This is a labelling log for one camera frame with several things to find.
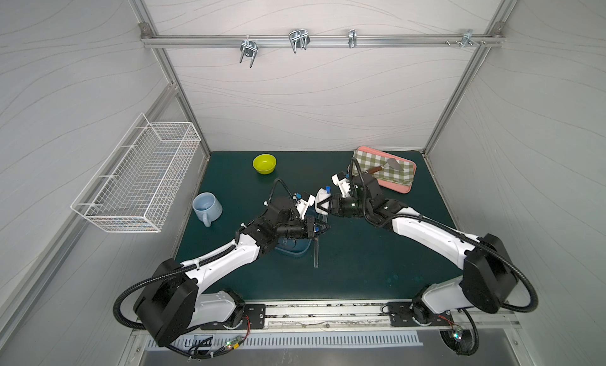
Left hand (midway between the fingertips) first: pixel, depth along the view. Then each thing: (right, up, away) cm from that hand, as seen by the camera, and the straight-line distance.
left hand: (329, 229), depth 73 cm
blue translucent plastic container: (-12, -9, +10) cm, 18 cm away
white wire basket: (-59, +14, -5) cm, 60 cm away
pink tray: (+33, +12, +34) cm, 49 cm away
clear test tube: (-4, -12, +13) cm, 18 cm away
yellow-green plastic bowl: (-28, +23, +39) cm, 53 cm away
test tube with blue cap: (-1, +3, +2) cm, 4 cm away
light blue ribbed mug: (-46, +5, +16) cm, 49 cm away
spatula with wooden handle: (+34, +23, +41) cm, 58 cm away
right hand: (-4, +7, +5) cm, 9 cm away
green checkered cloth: (+23, +24, +43) cm, 55 cm away
